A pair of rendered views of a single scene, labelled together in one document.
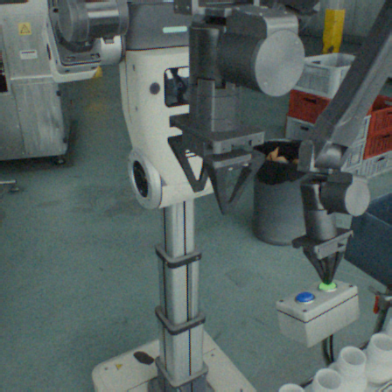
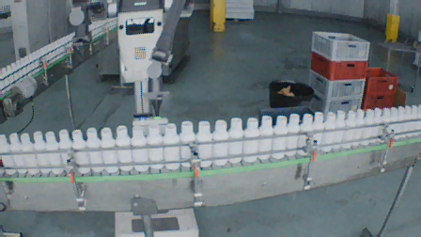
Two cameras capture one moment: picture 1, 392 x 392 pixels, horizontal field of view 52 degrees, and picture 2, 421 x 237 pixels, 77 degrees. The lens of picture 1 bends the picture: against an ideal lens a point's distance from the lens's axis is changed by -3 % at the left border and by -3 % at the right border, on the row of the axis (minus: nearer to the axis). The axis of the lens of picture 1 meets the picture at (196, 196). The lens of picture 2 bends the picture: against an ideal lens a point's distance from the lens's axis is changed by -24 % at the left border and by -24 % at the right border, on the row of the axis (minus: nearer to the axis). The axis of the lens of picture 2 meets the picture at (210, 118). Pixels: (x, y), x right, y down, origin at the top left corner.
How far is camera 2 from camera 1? 97 cm
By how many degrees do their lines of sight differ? 18
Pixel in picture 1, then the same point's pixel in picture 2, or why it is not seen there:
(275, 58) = (74, 16)
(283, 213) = not seen: hidden behind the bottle
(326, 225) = (152, 85)
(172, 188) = (130, 72)
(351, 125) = (164, 40)
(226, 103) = (79, 28)
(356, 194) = (153, 69)
